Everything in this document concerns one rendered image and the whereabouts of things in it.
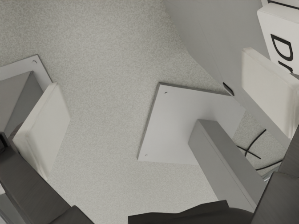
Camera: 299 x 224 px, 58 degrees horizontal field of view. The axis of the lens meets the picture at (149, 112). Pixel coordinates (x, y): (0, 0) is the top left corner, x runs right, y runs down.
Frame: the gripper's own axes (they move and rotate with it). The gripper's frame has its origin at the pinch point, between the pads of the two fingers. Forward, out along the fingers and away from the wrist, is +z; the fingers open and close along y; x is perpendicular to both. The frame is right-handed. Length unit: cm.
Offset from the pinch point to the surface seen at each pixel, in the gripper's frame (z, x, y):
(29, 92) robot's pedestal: 77, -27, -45
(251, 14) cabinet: 22.7, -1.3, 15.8
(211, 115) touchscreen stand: 101, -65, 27
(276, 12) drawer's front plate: 13.1, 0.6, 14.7
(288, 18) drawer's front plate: 10.7, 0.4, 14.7
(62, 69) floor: 94, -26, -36
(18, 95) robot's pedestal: 68, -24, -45
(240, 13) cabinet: 26.3, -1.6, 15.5
